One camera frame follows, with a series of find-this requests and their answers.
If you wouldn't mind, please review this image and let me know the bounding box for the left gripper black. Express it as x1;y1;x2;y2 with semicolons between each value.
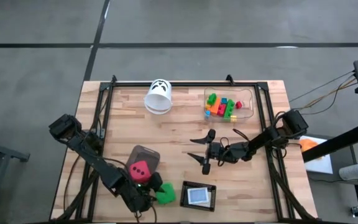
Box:
121;171;165;215

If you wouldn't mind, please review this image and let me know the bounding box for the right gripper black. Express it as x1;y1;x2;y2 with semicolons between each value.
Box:
186;129;231;175

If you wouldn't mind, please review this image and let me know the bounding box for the green foam die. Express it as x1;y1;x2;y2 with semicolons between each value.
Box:
155;182;177;205

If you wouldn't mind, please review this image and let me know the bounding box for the red foam die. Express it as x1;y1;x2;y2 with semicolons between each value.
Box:
128;161;152;184

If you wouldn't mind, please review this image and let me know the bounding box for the blue white card box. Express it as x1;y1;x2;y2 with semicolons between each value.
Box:
187;187;210;205

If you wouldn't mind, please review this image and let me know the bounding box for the orange curved toy block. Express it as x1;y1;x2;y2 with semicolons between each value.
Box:
209;98;223;115

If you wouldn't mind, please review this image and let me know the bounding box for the long green four-stud block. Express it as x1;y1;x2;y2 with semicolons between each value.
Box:
224;99;236;119

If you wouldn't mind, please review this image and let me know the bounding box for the grey translucent plastic bin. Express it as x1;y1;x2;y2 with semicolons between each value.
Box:
125;144;161;175

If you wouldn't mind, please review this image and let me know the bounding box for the black slotted plastic basket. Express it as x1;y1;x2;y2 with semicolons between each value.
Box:
180;180;217;212

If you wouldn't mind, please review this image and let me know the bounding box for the clear plastic container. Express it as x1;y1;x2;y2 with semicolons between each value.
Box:
203;86;255;124

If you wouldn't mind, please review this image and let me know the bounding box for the orange cloth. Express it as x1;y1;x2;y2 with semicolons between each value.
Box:
299;138;322;154

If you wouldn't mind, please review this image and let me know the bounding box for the white paper sheet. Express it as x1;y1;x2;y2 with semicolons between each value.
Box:
300;135;334;175

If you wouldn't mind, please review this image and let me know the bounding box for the black beam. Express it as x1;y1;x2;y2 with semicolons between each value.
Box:
301;122;358;163

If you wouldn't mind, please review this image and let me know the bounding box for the paper towel roll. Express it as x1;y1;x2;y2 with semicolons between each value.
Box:
338;162;358;182

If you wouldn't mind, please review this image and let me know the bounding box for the grey metal table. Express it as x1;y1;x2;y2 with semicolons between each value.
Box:
0;132;30;224

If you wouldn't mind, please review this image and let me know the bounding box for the black aluminium table frame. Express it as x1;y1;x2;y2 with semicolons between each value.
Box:
51;74;316;222

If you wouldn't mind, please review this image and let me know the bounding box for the thin black cable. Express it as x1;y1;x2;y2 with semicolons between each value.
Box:
288;70;357;103

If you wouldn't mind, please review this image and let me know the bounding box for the thin brown cable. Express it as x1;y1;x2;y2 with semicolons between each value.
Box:
306;77;358;108

